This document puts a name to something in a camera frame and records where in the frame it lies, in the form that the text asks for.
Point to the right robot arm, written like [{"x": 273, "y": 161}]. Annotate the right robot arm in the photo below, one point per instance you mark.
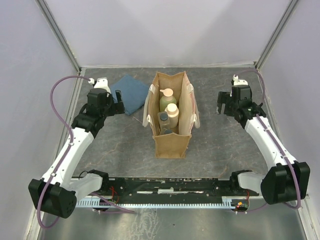
[{"x": 287, "y": 179}]

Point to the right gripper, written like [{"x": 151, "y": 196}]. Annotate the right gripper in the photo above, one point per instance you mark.
[{"x": 222, "y": 97}]

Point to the square clear bottle black cap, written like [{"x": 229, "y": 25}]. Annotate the square clear bottle black cap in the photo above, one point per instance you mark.
[{"x": 163, "y": 120}]

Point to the brown canvas bag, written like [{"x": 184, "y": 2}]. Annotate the brown canvas bag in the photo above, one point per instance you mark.
[{"x": 172, "y": 146}]

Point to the right aluminium frame post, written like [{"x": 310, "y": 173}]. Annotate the right aluminium frame post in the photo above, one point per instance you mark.
[{"x": 276, "y": 33}]

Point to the green pump bottle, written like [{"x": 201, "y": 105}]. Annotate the green pump bottle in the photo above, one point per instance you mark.
[{"x": 167, "y": 98}]

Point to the aluminium frame post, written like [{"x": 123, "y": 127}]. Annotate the aluminium frame post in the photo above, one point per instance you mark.
[
  {"x": 276, "y": 33},
  {"x": 47, "y": 13}
]

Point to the folded blue cloth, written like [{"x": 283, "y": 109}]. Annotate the folded blue cloth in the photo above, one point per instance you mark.
[{"x": 133, "y": 92}]

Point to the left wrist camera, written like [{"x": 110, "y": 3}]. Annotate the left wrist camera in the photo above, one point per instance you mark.
[{"x": 102, "y": 83}]

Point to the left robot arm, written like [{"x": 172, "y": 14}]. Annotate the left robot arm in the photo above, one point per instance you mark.
[{"x": 55, "y": 193}]

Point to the left aluminium frame post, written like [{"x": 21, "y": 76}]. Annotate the left aluminium frame post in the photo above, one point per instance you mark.
[{"x": 47, "y": 13}]

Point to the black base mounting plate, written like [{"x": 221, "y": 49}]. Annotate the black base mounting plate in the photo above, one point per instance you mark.
[{"x": 219, "y": 187}]

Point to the cream plastic bottle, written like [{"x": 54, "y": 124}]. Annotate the cream plastic bottle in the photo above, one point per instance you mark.
[{"x": 173, "y": 114}]

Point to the tall clear bottle black cap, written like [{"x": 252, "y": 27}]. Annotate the tall clear bottle black cap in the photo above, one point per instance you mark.
[{"x": 166, "y": 131}]

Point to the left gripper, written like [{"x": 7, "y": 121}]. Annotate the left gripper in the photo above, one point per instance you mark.
[{"x": 109, "y": 98}]

